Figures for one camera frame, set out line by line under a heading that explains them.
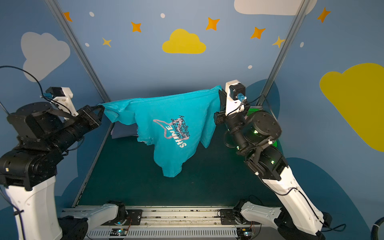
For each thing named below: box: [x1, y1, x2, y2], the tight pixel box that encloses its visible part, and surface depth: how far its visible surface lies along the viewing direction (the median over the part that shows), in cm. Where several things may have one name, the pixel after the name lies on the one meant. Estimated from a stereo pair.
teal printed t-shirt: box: [98, 85, 223, 177], surface depth 59 cm
